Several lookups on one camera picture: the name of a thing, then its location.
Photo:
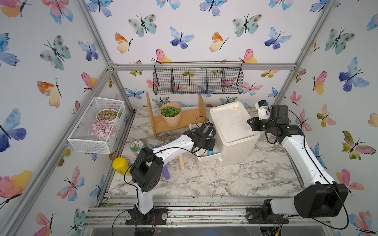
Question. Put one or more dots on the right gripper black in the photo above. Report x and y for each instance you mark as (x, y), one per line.
(255, 121)

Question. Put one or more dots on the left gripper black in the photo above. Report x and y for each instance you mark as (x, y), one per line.
(211, 145)

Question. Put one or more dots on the white drawer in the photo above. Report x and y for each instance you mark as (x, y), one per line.
(203, 154)

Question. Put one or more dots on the white plastic drawer unit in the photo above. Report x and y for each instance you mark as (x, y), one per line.
(234, 136)

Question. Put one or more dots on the beige toy microphone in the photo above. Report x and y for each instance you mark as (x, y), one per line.
(181, 162)

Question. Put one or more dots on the purple toy microphone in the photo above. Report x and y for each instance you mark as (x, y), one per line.
(166, 174)

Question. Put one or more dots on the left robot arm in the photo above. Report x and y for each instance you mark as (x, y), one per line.
(147, 168)

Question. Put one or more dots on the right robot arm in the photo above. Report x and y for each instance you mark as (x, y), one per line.
(321, 196)

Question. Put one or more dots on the wooden shelf rack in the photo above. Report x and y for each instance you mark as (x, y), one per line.
(162, 124)

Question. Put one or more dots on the peach pot with greens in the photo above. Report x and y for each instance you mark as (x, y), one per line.
(171, 113)

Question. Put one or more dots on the round green tin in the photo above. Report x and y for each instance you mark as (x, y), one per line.
(136, 146)

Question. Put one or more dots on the yellow plastic toy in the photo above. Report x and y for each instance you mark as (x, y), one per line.
(121, 166)

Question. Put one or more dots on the bowl of seeds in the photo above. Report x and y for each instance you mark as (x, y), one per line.
(107, 114)

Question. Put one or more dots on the pile of pink slices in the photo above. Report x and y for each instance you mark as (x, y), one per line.
(103, 130)

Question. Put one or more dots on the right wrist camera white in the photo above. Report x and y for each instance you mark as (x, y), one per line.
(263, 109)

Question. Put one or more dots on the black wire wall basket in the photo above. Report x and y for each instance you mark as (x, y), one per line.
(202, 78)

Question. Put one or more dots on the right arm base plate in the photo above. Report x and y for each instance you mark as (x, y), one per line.
(264, 215)

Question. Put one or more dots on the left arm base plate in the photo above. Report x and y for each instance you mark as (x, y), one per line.
(156, 216)

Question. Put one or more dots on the white mesh wall basket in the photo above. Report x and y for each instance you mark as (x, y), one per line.
(81, 139)

